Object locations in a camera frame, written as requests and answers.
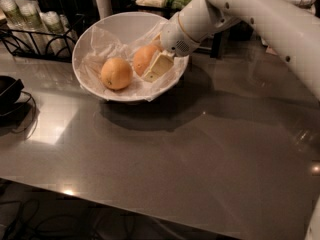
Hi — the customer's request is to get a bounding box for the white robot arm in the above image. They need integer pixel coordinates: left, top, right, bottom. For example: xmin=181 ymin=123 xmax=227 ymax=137
xmin=155 ymin=0 xmax=320 ymax=99

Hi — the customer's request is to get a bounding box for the paper cup stack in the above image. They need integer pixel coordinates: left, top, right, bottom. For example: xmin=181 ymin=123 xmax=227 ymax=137
xmin=0 ymin=0 xmax=28 ymax=51
xmin=20 ymin=3 xmax=47 ymax=55
xmin=41 ymin=11 xmax=70 ymax=58

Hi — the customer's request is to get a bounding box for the white bowl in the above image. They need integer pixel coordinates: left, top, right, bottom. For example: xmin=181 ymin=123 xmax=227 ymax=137
xmin=71 ymin=11 xmax=191 ymax=103

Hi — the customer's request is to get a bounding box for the black condiment shelf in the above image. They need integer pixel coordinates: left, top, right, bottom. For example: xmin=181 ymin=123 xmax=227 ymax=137
xmin=134 ymin=5 xmax=229 ymax=58

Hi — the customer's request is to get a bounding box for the black wire cup rack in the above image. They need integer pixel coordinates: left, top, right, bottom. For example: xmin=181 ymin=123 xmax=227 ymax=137
xmin=0 ymin=14 xmax=84 ymax=62

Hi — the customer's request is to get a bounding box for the orange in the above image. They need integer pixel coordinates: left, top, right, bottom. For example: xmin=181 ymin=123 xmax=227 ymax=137
xmin=101 ymin=57 xmax=133 ymax=90
xmin=133 ymin=44 xmax=161 ymax=76

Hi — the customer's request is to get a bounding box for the white cylinder container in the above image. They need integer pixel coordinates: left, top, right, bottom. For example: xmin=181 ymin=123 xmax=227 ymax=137
xmin=92 ymin=0 xmax=114 ymax=20

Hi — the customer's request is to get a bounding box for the white paper bowl liner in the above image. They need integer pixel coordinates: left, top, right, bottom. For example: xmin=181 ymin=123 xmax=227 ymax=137
xmin=79 ymin=18 xmax=190 ymax=102

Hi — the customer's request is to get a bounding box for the green packet stack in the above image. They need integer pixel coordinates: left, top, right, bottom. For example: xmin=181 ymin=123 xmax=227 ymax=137
xmin=165 ymin=0 xmax=192 ymax=10

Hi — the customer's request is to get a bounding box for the paper cup stack far left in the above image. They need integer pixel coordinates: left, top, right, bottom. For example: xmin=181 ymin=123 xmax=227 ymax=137
xmin=0 ymin=0 xmax=28 ymax=51

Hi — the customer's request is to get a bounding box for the paper cup stack right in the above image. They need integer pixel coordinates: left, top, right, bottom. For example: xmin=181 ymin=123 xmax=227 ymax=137
xmin=41 ymin=11 xmax=70 ymax=58

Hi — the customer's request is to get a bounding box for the paper cup stack middle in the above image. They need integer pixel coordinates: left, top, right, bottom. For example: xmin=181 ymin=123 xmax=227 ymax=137
xmin=20 ymin=3 xmax=47 ymax=55

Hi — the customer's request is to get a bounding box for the black tray with cable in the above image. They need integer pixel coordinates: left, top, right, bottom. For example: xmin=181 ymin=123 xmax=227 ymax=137
xmin=0 ymin=75 xmax=37 ymax=133

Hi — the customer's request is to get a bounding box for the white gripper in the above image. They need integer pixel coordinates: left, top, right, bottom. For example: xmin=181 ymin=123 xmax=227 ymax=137
xmin=142 ymin=0 xmax=240 ymax=83

